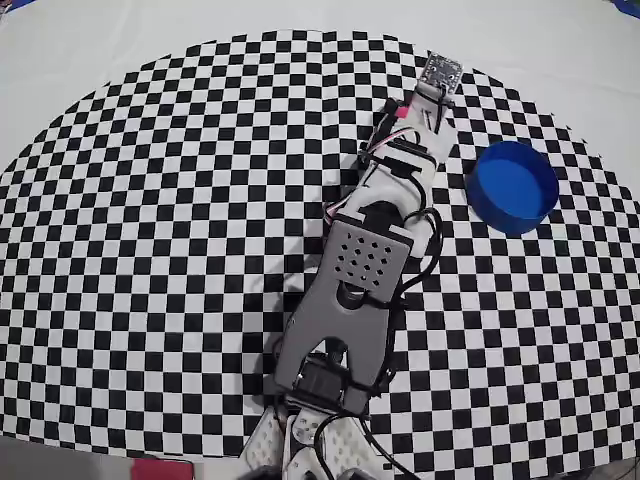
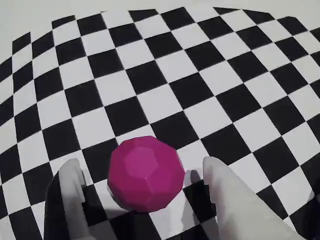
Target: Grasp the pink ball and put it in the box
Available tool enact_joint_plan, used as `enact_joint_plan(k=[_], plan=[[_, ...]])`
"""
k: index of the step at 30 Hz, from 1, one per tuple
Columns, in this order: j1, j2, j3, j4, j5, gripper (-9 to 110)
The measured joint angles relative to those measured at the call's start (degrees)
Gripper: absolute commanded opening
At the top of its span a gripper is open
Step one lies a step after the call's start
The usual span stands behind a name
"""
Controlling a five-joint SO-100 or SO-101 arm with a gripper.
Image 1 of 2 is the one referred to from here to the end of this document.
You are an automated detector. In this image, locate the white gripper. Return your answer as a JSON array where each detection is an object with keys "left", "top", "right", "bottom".
[{"left": 359, "top": 82, "right": 457, "bottom": 186}]

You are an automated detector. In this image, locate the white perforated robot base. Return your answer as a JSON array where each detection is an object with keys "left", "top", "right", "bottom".
[{"left": 242, "top": 394, "right": 399, "bottom": 480}]

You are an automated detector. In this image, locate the blue round box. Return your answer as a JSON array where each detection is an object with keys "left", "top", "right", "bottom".
[{"left": 464, "top": 140, "right": 560, "bottom": 237}]

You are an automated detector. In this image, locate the checkerboard printed white sheet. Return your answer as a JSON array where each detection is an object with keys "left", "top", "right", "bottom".
[{"left": 0, "top": 0, "right": 640, "bottom": 476}]

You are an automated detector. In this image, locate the red flat object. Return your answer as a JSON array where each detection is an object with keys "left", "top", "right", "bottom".
[{"left": 130, "top": 458, "right": 196, "bottom": 480}]

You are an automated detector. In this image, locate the red white servo wire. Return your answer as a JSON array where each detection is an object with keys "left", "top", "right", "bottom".
[{"left": 323, "top": 104, "right": 431, "bottom": 224}]

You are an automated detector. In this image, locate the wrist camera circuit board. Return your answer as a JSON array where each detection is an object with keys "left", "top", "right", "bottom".
[{"left": 418, "top": 51, "right": 464, "bottom": 97}]

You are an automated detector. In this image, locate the black camera cable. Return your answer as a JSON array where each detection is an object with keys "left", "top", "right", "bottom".
[{"left": 309, "top": 87, "right": 449, "bottom": 480}]

